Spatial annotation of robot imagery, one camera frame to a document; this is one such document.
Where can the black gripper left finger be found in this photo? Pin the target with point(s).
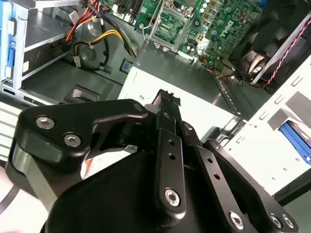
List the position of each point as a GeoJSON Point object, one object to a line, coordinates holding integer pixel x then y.
{"type": "Point", "coordinates": [60, 116]}

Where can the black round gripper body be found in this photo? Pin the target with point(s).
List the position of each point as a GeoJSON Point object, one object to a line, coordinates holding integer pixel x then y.
{"type": "Point", "coordinates": [116, 199]}

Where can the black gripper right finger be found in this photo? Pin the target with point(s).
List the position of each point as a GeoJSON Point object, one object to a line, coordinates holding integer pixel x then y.
{"type": "Point", "coordinates": [243, 174]}

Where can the hard disk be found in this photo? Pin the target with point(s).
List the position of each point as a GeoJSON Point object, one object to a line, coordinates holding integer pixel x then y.
{"type": "Point", "coordinates": [297, 140]}

